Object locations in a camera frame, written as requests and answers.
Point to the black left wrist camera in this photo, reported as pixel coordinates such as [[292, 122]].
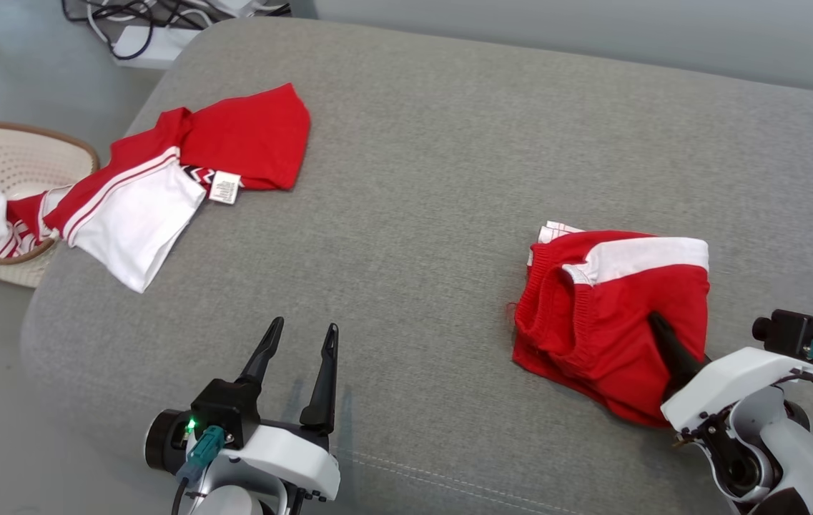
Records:
[[227, 408]]

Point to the grey fabric sofa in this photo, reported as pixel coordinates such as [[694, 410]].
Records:
[[413, 179]]

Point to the red shorts with white stripe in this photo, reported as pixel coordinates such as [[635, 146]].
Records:
[[613, 322]]

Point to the red white printed t-shirt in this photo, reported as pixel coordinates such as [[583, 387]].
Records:
[[234, 136]]

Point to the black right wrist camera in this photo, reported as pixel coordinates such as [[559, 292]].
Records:
[[792, 332]]

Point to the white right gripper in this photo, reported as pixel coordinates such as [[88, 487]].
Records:
[[728, 383]]

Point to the cream perforated laundry basket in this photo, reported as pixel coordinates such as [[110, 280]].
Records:
[[13, 157]]

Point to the white power strip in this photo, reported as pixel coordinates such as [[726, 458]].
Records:
[[156, 46]]

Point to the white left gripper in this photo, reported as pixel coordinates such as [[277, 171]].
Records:
[[292, 458]]

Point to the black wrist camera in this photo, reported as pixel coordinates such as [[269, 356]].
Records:
[[792, 332], [227, 408]]

